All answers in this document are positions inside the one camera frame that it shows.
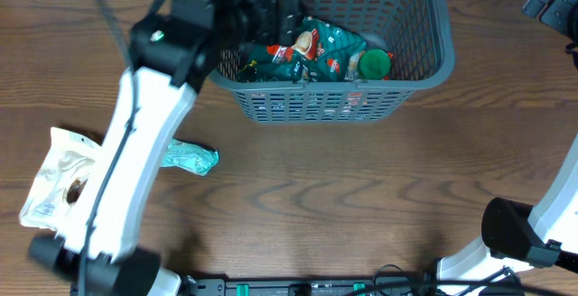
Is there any green Nescafe coffee bag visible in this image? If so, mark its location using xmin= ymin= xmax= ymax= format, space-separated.
xmin=238 ymin=16 xmax=367 ymax=83

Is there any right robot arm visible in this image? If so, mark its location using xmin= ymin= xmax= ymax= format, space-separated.
xmin=432 ymin=0 xmax=577 ymax=295

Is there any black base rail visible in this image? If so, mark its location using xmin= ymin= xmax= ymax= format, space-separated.
xmin=180 ymin=277 xmax=578 ymax=296

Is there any cream paper pouch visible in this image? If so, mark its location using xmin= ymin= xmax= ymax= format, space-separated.
xmin=19 ymin=127 xmax=101 ymax=231

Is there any green lid jar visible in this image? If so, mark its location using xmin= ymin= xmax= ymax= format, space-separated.
xmin=358 ymin=49 xmax=392 ymax=80

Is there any spaghetti pack with orange ends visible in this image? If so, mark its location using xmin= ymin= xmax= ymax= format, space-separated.
xmin=345 ymin=51 xmax=394 ymax=81

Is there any grey plastic basket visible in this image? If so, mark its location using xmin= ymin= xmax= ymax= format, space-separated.
xmin=210 ymin=0 xmax=455 ymax=123

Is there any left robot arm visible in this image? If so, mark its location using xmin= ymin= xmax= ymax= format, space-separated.
xmin=28 ymin=0 xmax=304 ymax=296

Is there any light teal snack packet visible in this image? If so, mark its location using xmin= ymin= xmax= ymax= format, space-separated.
xmin=161 ymin=139 xmax=219 ymax=176

